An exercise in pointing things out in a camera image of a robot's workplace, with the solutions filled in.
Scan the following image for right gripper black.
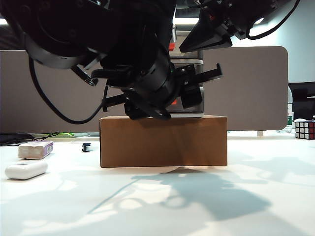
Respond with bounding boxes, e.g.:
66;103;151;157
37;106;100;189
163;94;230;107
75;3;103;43
179;0;271;53

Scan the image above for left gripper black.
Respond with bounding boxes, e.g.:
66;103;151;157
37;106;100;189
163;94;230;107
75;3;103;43
124;63;224;121

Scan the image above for white earphone case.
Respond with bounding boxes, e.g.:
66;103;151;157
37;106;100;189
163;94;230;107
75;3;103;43
4;160;49;180

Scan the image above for long ceiling light strip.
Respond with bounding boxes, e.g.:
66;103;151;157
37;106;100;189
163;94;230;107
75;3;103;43
0;17;265;26

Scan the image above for brown cardboard box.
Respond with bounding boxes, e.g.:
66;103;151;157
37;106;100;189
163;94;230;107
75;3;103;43
99;115;228;169

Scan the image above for grey-brown desk partition panel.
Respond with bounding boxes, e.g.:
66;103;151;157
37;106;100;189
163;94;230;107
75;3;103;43
0;46;289;132

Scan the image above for black office chair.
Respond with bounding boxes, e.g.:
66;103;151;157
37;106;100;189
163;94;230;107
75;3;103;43
287;82;315;121

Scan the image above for clear water bottle green label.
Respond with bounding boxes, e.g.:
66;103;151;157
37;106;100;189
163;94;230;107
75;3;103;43
286;103;294;135

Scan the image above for Rubik's cube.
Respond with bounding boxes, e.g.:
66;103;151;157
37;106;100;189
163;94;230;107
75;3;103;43
294;119;315;141

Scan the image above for white block purple label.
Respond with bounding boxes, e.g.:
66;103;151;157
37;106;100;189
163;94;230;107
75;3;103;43
17;141;54;160

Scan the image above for white plastic drawer cabinet frame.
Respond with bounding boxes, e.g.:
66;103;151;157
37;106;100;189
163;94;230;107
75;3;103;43
169;29;205;118

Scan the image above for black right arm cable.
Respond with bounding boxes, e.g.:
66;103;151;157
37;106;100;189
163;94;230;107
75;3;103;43
246;0;301;40

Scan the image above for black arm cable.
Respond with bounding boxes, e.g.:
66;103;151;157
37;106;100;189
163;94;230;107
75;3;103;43
28;55;110;125
246;0;301;40

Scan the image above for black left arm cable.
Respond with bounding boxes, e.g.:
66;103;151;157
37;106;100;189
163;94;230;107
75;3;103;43
28;55;110;125

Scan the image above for thin black cables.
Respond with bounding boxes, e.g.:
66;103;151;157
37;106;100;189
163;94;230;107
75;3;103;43
0;132;60;148

